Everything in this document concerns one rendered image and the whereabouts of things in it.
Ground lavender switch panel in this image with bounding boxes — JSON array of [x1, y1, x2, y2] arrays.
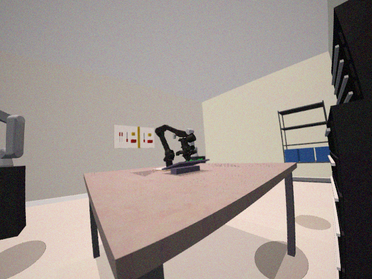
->
[[162, 159, 210, 174]]

